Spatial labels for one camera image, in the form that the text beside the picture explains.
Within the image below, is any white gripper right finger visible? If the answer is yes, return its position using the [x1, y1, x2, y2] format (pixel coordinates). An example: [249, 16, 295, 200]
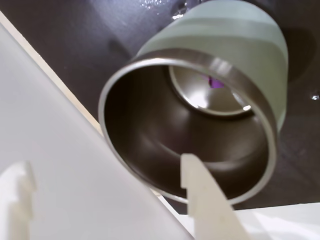
[180, 153, 251, 240]

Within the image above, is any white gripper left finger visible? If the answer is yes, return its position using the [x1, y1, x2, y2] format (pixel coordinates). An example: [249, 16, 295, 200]
[0, 160, 38, 240]

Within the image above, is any purple pen grip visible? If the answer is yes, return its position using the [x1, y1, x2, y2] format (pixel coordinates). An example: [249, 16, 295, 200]
[207, 74, 225, 90]

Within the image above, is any green steel-lined cup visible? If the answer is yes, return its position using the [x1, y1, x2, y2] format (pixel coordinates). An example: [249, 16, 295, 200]
[97, 0, 290, 206]

